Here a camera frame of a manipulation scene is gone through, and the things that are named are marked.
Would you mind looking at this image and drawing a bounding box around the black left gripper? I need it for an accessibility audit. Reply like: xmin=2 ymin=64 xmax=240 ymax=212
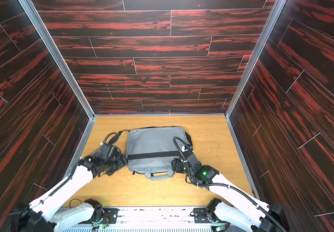
xmin=105 ymin=153 xmax=130 ymax=175

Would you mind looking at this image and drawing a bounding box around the grey zippered laptop bag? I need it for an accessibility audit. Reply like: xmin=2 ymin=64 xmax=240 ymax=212
xmin=125 ymin=126 xmax=193 ymax=180

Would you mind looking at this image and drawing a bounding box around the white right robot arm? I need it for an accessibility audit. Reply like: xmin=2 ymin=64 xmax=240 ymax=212
xmin=171 ymin=159 xmax=289 ymax=232

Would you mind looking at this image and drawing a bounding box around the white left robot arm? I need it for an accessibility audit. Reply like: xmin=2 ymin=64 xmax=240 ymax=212
xmin=11 ymin=154 xmax=128 ymax=232

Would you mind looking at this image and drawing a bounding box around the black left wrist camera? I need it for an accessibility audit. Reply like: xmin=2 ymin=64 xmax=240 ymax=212
xmin=96 ymin=144 xmax=118 ymax=162

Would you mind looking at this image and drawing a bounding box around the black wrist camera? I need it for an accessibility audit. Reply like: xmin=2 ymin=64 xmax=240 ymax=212
xmin=96 ymin=144 xmax=118 ymax=162
xmin=182 ymin=150 xmax=199 ymax=167

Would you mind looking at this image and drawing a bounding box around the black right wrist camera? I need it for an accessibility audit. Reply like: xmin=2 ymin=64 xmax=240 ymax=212
xmin=182 ymin=150 xmax=199 ymax=167

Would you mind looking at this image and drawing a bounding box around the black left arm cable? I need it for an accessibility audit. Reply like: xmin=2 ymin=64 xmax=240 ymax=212
xmin=101 ymin=131 xmax=121 ymax=146

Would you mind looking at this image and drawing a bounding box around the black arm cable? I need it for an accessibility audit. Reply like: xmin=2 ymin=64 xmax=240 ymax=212
xmin=101 ymin=131 xmax=121 ymax=146
xmin=172 ymin=136 xmax=287 ymax=232

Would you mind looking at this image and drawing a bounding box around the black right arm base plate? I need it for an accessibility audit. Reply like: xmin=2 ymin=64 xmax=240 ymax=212
xmin=190 ymin=207 xmax=222 ymax=224

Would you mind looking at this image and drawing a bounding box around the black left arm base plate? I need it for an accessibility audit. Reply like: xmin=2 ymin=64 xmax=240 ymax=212
xmin=99 ymin=207 xmax=119 ymax=225

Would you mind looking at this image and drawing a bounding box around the aluminium front rail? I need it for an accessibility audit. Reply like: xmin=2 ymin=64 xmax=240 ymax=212
xmin=53 ymin=206 xmax=272 ymax=232

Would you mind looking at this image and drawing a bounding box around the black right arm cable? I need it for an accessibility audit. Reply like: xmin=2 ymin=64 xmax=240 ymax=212
xmin=172 ymin=136 xmax=287 ymax=232

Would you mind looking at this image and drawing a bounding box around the aluminium left corner post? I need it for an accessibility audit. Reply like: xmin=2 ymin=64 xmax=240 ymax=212
xmin=18 ymin=0 xmax=95 ymax=120

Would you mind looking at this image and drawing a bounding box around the aluminium corner post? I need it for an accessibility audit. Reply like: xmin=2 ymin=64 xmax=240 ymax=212
xmin=225 ymin=0 xmax=287 ymax=121
xmin=18 ymin=0 xmax=95 ymax=120

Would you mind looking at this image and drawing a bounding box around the aluminium right corner post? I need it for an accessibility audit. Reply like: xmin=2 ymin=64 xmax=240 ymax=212
xmin=225 ymin=0 xmax=287 ymax=121

